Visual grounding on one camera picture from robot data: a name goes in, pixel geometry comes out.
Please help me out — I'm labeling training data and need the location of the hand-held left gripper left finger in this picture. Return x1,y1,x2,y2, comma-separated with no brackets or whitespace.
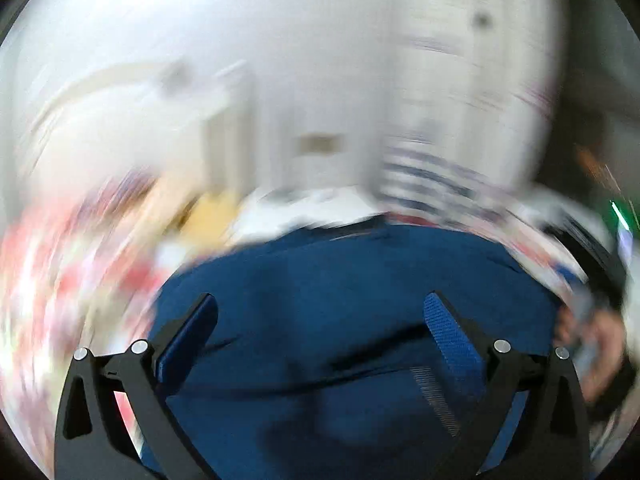
54,292,219,480

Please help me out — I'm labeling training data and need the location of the floral bed sheet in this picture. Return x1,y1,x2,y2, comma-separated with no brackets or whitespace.
0,170,211,466

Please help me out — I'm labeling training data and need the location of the blue quilted jacket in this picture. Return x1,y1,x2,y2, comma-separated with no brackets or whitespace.
145,220,576,480

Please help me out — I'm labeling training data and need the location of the striped pale cloth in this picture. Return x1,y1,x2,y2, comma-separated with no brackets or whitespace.
377,142,506,226

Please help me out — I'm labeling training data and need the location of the yellow blanket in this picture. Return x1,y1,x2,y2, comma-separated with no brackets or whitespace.
172,192,243,248

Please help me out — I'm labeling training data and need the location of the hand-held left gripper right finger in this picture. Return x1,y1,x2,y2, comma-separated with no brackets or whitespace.
422,289,594,480

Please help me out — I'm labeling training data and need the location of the person's right hand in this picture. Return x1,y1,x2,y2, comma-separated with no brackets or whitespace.
554,305,627,403

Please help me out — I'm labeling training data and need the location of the white cloth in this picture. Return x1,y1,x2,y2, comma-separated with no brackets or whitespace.
235,185,388,247

